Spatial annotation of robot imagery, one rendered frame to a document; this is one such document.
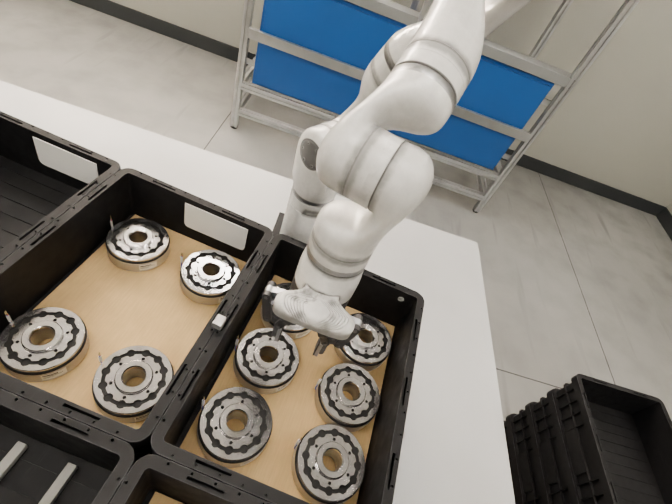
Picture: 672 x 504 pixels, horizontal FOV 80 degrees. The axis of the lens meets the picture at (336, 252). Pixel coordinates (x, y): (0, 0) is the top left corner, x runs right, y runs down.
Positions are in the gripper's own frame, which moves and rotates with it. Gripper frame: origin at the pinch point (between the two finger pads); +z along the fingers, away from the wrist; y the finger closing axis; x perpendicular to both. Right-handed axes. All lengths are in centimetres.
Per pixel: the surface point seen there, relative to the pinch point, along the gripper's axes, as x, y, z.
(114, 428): 18.6, 16.4, 1.5
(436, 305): -39, -32, 24
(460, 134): -193, -50, 47
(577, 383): -41, -82, 36
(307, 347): -6.0, -2.4, 11.4
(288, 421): 7.2, -3.2, 11.5
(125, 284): -4.9, 30.8, 11.2
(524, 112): -195, -75, 23
